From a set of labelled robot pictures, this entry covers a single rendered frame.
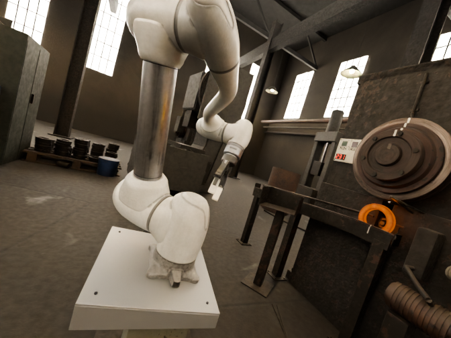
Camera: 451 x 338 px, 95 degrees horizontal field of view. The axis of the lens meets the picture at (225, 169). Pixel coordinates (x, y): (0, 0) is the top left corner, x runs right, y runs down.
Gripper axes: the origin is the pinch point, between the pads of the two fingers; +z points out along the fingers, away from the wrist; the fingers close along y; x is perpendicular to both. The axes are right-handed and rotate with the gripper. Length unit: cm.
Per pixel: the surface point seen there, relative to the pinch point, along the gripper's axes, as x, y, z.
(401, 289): 91, -17, 4
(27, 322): -48, -3, 76
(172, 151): -116, -169, -66
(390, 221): 90, -29, -29
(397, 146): 77, -11, -63
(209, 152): -91, -246, -115
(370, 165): 72, -24, -55
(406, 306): 92, -14, 10
